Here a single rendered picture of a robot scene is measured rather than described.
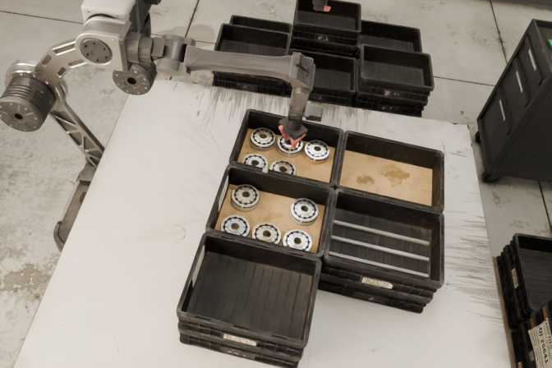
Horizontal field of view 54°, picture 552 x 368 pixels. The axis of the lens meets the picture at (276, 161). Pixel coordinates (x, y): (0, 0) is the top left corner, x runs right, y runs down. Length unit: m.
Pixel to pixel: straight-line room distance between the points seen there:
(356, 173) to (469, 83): 2.13
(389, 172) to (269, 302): 0.75
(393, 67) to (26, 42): 2.45
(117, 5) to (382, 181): 1.17
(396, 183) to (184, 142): 0.90
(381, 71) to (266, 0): 1.57
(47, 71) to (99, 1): 0.67
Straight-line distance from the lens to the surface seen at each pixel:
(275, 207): 1.98
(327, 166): 2.14
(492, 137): 3.43
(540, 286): 2.88
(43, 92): 2.28
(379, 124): 2.55
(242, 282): 1.82
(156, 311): 1.92
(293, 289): 1.82
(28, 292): 2.86
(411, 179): 2.19
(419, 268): 1.97
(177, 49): 1.57
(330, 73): 3.24
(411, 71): 3.24
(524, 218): 3.45
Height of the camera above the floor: 2.44
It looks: 50 degrees down
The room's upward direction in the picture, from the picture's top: 9 degrees clockwise
